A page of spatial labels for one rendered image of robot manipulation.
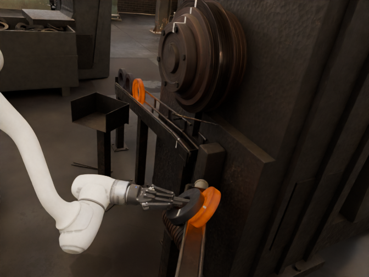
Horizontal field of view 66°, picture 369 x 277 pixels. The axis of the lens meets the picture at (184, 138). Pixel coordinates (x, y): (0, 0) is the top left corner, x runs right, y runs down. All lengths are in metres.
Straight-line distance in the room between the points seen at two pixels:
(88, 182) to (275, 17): 0.87
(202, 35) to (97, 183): 0.67
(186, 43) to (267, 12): 0.30
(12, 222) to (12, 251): 0.23
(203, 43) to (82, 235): 0.79
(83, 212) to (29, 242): 0.96
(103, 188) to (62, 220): 0.17
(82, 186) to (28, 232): 0.93
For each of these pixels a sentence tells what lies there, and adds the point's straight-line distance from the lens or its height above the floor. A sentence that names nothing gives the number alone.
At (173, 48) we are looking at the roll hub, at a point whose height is 1.16.
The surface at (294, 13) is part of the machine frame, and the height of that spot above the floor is 1.36.
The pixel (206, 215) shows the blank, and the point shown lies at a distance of 1.00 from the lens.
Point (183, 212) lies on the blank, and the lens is 1.01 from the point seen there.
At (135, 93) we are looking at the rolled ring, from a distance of 2.11.
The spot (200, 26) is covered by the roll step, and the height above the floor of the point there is 1.26.
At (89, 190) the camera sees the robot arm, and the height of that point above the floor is 0.72.
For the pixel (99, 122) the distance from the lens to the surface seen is 1.78.
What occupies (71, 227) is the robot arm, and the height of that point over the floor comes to 0.69.
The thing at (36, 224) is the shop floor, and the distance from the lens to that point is 2.03.
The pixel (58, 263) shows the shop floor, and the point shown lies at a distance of 1.81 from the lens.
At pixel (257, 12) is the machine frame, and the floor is 1.34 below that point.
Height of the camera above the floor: 1.42
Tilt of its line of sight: 29 degrees down
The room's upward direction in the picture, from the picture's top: 8 degrees clockwise
